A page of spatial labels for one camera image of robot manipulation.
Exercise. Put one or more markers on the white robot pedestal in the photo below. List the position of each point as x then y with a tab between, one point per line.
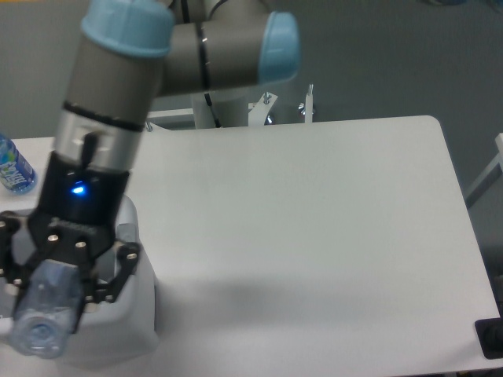
228	108

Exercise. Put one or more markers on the blue labelled water bottle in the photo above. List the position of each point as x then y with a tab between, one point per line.
17	174

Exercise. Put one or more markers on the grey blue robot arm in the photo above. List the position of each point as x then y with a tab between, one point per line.
132	52

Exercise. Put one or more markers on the black clamp at table edge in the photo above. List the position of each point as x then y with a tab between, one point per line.
489	332

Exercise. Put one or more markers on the white pedestal foot bracket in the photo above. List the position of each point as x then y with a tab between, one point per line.
182	119

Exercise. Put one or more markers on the white trash can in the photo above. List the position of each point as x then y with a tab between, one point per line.
113	331

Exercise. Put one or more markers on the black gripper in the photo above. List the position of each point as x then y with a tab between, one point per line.
73	223

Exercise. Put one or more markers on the white frame at right edge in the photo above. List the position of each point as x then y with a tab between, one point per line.
490	174

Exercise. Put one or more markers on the clear plastic bottle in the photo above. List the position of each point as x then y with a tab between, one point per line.
48	313

